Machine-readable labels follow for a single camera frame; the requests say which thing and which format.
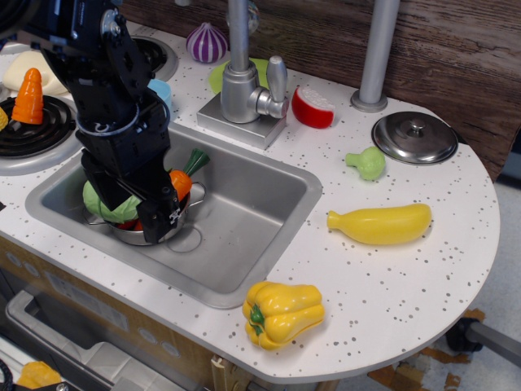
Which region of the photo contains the red toy cheese wedge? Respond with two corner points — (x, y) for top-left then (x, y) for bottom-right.
(291, 86), (335, 129)

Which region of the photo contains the red toy chili pepper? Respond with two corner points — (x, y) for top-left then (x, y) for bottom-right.
(116, 220), (137, 231)

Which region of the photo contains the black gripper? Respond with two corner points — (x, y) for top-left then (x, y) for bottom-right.
(77, 90), (180, 244)

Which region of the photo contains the cream toy chicken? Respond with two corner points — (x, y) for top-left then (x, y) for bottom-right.
(2, 51), (68, 95)

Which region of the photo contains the yellow toy bell pepper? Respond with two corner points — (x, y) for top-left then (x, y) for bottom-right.
(242, 281), (326, 350)

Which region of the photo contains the green toy cabbage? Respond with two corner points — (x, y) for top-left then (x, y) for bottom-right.
(82, 181), (141, 224)

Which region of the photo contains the middle black stove burner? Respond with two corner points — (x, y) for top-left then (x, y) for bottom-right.
(132, 35), (178, 81)

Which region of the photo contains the light green toy broccoli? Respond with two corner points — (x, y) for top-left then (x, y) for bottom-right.
(345, 147), (386, 180)

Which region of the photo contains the steel pot lid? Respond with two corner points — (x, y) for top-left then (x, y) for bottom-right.
(371, 112), (458, 165)

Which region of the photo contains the orange toy cone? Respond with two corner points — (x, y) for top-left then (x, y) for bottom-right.
(11, 68), (44, 125)

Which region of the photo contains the orange toy carrot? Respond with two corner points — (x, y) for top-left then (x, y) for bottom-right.
(132, 147), (212, 232)

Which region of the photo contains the small steel pot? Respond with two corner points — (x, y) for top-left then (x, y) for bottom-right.
(81, 182), (207, 246)

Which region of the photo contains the silver toy faucet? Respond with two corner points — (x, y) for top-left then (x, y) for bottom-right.
(197, 1), (289, 150)

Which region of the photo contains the light blue plastic bowl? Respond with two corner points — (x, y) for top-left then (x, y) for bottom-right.
(148, 79), (172, 111)

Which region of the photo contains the black caster wheel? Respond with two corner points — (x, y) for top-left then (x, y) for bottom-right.
(444, 318), (483, 353)

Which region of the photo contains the yellow toy banana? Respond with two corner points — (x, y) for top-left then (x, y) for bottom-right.
(326, 204), (432, 245)

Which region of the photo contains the black stove burner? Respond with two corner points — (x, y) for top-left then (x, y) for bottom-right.
(1, 95), (81, 176)
(132, 35), (178, 81)

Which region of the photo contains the purple striped toy onion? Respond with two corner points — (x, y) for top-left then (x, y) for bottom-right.
(186, 22), (228, 64)

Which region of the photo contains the grey metal pole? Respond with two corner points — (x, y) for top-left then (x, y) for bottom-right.
(351, 0), (401, 113)

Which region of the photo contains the grey toy sink basin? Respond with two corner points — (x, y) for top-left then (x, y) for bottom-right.
(24, 120), (324, 310)

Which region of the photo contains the grey oven door handle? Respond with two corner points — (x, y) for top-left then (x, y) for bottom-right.
(5, 291), (179, 390)

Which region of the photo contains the yellow toy corn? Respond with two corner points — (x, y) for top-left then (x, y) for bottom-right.
(0, 108), (9, 130)

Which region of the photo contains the lime green plate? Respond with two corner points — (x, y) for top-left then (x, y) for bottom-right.
(208, 58), (269, 94)

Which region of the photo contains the front black stove burner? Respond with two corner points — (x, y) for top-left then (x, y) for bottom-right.
(1, 95), (81, 176)

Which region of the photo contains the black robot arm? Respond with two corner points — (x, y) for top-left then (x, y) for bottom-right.
(1, 1), (180, 244)

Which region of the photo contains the orange toy below counter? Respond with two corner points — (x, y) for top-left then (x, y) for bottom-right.
(16, 361), (62, 389)

